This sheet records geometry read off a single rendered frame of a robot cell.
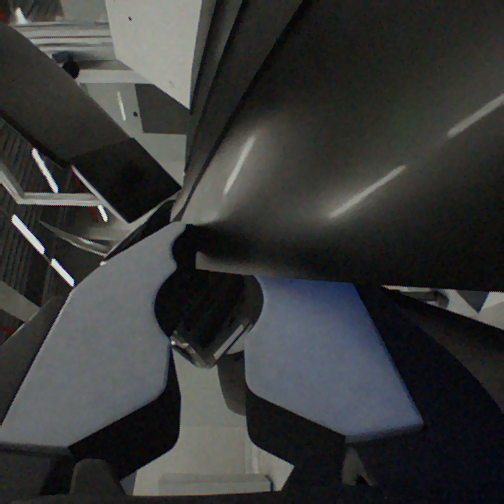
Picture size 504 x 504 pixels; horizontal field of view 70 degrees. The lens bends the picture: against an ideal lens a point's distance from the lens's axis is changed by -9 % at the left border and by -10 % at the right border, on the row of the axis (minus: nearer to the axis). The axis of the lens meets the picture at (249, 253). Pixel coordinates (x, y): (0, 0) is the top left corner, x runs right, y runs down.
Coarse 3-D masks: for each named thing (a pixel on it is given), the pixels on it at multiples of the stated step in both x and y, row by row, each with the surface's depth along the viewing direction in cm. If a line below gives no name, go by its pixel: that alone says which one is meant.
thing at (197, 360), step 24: (168, 216) 28; (192, 288) 26; (216, 288) 26; (240, 288) 27; (192, 312) 26; (216, 312) 27; (240, 312) 28; (192, 336) 26; (216, 336) 27; (240, 336) 30; (192, 360) 32; (216, 360) 29
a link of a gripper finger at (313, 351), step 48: (288, 288) 9; (336, 288) 9; (288, 336) 7; (336, 336) 7; (288, 384) 6; (336, 384) 6; (384, 384) 6; (288, 432) 6; (336, 432) 5; (384, 432) 5
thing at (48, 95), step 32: (0, 32) 32; (0, 64) 28; (32, 64) 32; (0, 96) 25; (32, 96) 29; (64, 96) 33; (32, 128) 26; (64, 128) 30; (96, 128) 33; (64, 160) 27
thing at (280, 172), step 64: (256, 0) 6; (320, 0) 5; (384, 0) 4; (448, 0) 3; (192, 64) 13; (256, 64) 7; (320, 64) 5; (384, 64) 4; (448, 64) 3; (192, 128) 13; (256, 128) 7; (320, 128) 5; (384, 128) 4; (448, 128) 3; (192, 192) 14; (256, 192) 7; (320, 192) 5; (384, 192) 4; (448, 192) 3; (256, 256) 8; (320, 256) 6; (384, 256) 5; (448, 256) 4
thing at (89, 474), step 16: (80, 464) 5; (96, 464) 5; (304, 464) 5; (320, 464) 5; (336, 464) 5; (80, 480) 5; (96, 480) 5; (112, 480) 5; (288, 480) 5; (304, 480) 5; (320, 480) 5; (336, 480) 5; (48, 496) 4; (64, 496) 4; (80, 496) 4; (96, 496) 4; (112, 496) 4; (128, 496) 4; (144, 496) 4; (160, 496) 4; (176, 496) 4; (192, 496) 4; (208, 496) 4; (224, 496) 4; (240, 496) 4; (256, 496) 4; (272, 496) 4; (288, 496) 4; (304, 496) 4; (320, 496) 4; (336, 496) 4; (352, 496) 4; (368, 496) 4; (384, 496) 4; (400, 496) 4; (416, 496) 4
